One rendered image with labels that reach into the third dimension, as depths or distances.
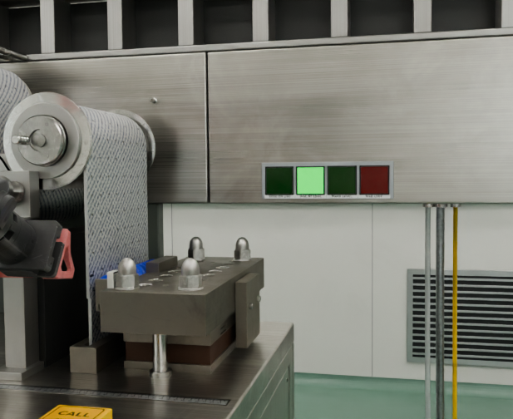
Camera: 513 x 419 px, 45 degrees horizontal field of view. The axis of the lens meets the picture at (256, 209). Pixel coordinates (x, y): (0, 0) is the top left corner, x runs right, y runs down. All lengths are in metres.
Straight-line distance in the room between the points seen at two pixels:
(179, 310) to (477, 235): 2.80
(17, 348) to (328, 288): 2.74
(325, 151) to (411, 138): 0.16
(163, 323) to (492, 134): 0.67
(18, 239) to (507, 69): 0.87
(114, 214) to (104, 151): 0.11
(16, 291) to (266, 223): 2.71
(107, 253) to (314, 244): 2.60
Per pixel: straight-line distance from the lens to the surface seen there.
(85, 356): 0.99
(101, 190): 1.02
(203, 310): 0.88
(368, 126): 1.19
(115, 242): 1.06
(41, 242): 0.81
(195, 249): 1.24
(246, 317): 1.04
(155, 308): 0.91
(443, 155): 1.19
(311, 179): 1.19
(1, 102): 1.22
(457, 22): 1.30
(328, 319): 3.63
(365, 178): 1.18
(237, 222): 3.64
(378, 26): 1.30
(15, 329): 1.01
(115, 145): 1.07
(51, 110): 0.99
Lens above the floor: 1.19
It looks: 3 degrees down
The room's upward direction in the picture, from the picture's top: straight up
